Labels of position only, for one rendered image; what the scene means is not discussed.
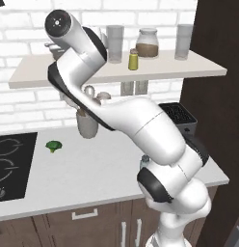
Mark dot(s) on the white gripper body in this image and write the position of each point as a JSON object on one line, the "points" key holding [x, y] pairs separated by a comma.
{"points": [[68, 100]]}

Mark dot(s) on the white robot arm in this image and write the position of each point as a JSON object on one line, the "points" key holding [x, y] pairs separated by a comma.
{"points": [[156, 135]]}

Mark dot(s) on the yellow-green shaker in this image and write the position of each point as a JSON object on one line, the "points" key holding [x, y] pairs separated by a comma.
{"points": [[133, 61]]}

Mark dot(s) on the clear condiment bottle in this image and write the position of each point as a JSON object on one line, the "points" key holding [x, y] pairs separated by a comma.
{"points": [[144, 161]]}

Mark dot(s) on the dark brown tall cabinet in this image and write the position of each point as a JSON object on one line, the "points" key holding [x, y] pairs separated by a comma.
{"points": [[217, 96]]}

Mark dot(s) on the white spoon head tool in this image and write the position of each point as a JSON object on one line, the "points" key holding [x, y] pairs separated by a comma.
{"points": [[103, 95]]}

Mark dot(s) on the green broccoli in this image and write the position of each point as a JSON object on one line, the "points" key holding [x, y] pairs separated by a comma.
{"points": [[53, 146]]}

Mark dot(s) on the clear drinking glass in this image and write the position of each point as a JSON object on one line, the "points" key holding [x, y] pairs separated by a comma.
{"points": [[184, 41], [115, 43]]}

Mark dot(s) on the black hob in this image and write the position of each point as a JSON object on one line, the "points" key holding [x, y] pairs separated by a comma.
{"points": [[13, 164]]}

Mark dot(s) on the glass jar with brown contents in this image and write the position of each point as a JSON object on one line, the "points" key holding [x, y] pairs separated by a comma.
{"points": [[147, 43]]}

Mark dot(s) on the black toaster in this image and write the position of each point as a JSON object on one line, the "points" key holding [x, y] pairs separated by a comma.
{"points": [[179, 115]]}

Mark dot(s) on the brown drawer front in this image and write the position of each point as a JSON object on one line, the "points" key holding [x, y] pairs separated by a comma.
{"points": [[92, 230]]}

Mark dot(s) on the brown cupboard door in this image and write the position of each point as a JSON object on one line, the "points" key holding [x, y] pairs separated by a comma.
{"points": [[125, 225], [15, 233], [147, 225]]}

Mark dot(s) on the white wall shelf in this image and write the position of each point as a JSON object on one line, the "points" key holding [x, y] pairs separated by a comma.
{"points": [[176, 68]]}

